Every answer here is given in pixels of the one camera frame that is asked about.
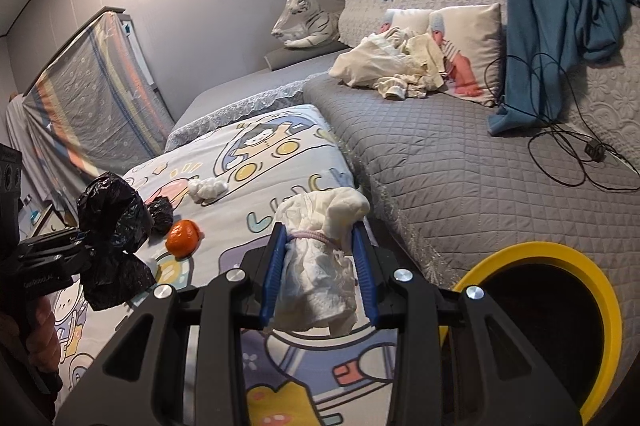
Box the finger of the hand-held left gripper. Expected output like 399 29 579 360
54 250 97 277
47 228 87 251

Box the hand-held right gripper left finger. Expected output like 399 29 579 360
55 222 289 426

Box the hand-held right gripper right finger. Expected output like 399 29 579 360
350 223 583 426

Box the white tissue bundle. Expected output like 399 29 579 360
272 187 372 336

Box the large black plastic bag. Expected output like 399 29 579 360
76 172 157 311

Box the yellow trash bin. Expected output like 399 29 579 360
439 242 624 413

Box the person's left hand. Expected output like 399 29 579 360
19 293 58 361

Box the small black plastic bag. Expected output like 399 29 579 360
145 197 175 235

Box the small orange peel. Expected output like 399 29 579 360
165 219 205 257

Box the grey hanging cloth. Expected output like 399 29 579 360
5 92 67 217

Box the crumpled white tissue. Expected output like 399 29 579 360
187 177 229 205

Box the cartoon printed blanket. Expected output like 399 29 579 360
52 104 443 426

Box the striped cloth cover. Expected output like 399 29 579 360
22 8 177 177

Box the grey lace-trimmed sheet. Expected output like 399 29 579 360
164 50 352 153

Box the cream clothes pile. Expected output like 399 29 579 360
329 28 447 101

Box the grey wedge cushion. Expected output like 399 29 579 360
264 40 347 71

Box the baby print pillow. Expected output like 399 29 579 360
429 2 504 107

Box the white tiger plush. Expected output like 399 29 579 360
271 0 344 50

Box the white pillow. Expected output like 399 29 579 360
382 8 434 37

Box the black power adapter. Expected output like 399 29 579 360
584 141 609 165

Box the long blue curtain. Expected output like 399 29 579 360
487 0 640 137

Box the black cable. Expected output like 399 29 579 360
494 52 640 195

